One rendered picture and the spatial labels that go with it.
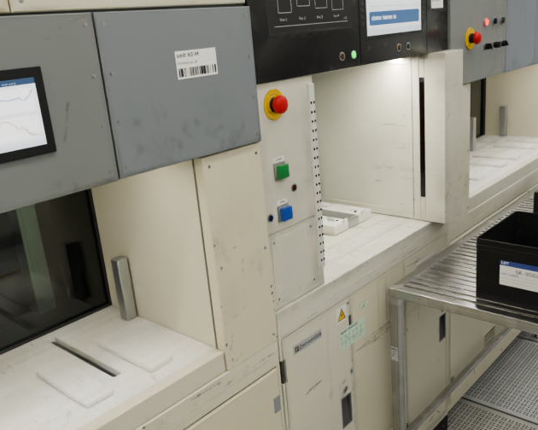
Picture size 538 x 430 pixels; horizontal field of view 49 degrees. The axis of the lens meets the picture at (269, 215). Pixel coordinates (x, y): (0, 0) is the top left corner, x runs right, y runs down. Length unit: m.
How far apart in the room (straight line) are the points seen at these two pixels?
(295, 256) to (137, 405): 0.51
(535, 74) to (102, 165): 2.61
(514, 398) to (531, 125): 1.40
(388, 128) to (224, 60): 0.91
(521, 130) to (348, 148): 1.46
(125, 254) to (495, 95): 2.38
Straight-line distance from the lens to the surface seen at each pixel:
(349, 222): 1.95
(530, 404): 2.69
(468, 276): 1.87
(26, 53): 0.97
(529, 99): 3.34
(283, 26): 1.35
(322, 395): 1.67
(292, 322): 1.48
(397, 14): 1.74
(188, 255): 1.30
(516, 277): 1.67
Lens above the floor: 1.50
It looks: 17 degrees down
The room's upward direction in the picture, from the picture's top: 5 degrees counter-clockwise
